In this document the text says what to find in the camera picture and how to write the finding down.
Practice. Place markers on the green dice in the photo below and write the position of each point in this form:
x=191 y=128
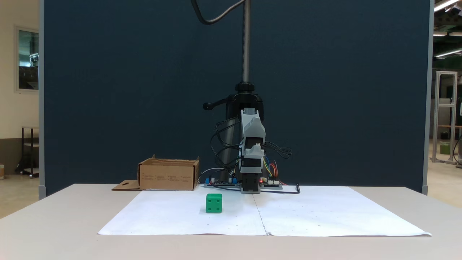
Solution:
x=213 y=204

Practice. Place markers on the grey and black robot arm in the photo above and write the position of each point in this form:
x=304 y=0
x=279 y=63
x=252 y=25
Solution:
x=252 y=126

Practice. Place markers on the green bin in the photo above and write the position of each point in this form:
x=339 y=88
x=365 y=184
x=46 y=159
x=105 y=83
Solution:
x=444 y=148

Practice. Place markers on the circuit board with blue parts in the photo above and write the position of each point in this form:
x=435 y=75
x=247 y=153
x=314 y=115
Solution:
x=220 y=183

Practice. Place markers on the white paper sheet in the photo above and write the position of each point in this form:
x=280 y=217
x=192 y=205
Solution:
x=187 y=216
x=332 y=216

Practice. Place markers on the brown cardboard box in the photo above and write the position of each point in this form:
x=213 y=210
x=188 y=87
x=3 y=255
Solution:
x=168 y=177

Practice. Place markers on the dark blue partition panel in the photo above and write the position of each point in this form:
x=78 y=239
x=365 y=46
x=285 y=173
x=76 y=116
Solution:
x=108 y=90

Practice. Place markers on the black shelf cart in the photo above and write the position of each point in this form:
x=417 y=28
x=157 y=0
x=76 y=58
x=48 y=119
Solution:
x=30 y=151

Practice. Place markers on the ceiling light strip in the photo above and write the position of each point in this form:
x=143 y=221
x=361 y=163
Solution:
x=445 y=4
x=447 y=53

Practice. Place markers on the black and silver camera stand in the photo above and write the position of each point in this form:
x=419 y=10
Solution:
x=246 y=43

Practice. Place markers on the aluminium frame rack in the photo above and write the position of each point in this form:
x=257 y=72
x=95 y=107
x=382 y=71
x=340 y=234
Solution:
x=445 y=108

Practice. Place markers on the wall window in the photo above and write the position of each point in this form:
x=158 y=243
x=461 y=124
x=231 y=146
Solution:
x=28 y=59

